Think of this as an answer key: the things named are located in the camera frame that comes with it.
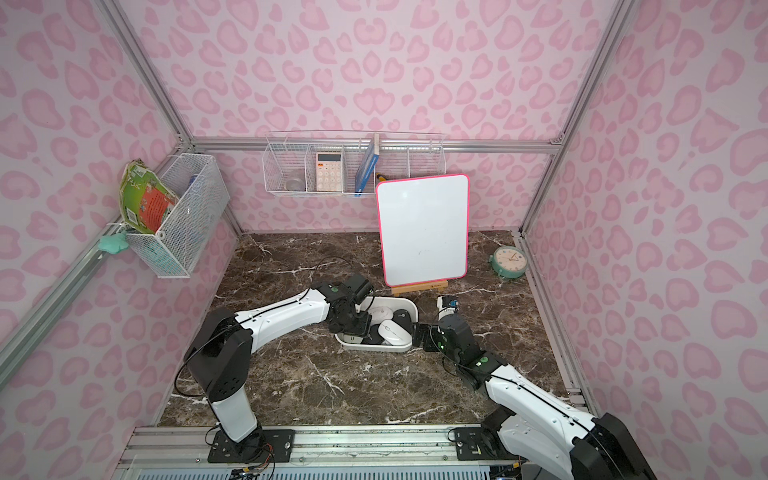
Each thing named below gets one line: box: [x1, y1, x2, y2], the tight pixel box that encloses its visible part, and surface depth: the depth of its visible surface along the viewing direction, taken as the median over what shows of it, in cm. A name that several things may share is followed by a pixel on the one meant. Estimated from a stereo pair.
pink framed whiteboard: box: [376, 174, 470, 288], surface depth 93 cm
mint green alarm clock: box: [488, 246, 529, 279], surface depth 109 cm
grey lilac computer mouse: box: [378, 319, 413, 346], surface depth 90 cm
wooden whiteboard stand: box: [391, 280, 449, 294], surface depth 100 cm
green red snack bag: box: [120, 159, 179, 234], surface depth 74 cm
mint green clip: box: [98, 231, 129, 254], surface depth 64 cm
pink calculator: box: [316, 152, 343, 192], surface depth 97 cm
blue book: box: [354, 133, 380, 197], surface depth 90 cm
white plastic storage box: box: [334, 296, 419, 351], surface depth 89 cm
